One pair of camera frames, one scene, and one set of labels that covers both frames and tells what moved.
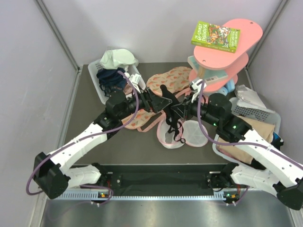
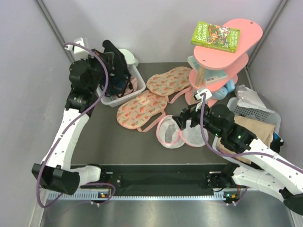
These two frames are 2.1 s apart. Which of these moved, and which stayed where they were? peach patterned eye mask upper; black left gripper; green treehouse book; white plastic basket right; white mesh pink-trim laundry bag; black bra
Moved: black left gripper; black bra
Stayed: green treehouse book; white mesh pink-trim laundry bag; peach patterned eye mask upper; white plastic basket right
